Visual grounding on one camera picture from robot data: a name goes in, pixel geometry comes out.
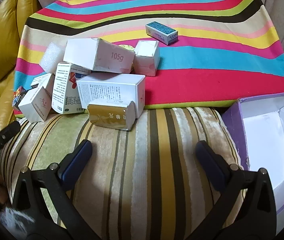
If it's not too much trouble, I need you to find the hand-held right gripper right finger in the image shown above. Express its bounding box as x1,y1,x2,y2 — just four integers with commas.
184,140,277,240

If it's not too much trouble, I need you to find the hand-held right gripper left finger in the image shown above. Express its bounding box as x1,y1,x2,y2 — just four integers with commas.
13,139,102,240

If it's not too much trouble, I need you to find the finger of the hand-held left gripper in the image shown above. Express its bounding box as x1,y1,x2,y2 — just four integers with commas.
0,121,20,167

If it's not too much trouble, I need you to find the rainbow striped box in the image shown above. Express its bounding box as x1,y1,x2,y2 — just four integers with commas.
12,85,26,109

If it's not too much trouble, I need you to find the small white box red mark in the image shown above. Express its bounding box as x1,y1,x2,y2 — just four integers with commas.
19,86,52,123

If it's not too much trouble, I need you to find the shiny gold box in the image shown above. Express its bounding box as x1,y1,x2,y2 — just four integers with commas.
87,99,136,131

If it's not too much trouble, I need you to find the purple cardboard box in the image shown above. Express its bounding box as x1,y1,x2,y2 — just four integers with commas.
221,92,284,235

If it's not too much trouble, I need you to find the white box with black text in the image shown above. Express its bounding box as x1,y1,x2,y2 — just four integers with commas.
76,73,146,118

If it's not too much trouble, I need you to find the white foam block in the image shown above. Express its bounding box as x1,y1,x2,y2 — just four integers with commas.
39,42,66,75

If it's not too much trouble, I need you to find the large white box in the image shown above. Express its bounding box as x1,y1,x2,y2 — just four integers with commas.
63,38,135,74

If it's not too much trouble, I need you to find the small blue box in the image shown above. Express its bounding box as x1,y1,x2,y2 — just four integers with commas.
146,21,179,46

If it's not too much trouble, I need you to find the person's left hand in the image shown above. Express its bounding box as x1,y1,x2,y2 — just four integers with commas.
0,174,10,207

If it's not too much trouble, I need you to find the striped plush cushion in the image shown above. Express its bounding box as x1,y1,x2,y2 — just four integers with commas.
0,107,247,240

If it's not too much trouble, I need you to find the small white printed box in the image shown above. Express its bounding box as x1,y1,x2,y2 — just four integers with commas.
31,73,55,96

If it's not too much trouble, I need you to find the white box with red print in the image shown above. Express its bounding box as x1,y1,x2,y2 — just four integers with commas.
51,62,92,115

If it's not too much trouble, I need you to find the colourful striped cloth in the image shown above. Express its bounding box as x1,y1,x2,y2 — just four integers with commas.
13,0,284,118

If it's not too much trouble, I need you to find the yellow leather sofa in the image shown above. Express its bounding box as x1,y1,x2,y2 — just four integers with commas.
0,0,42,145

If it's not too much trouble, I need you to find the white open-top box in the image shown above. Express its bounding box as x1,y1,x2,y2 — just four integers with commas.
133,40,160,77

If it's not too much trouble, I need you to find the yellow-green round sponge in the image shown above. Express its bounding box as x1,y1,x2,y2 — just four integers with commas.
118,44,135,53

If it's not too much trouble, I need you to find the beige curtain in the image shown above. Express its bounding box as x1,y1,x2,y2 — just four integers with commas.
28,0,284,95

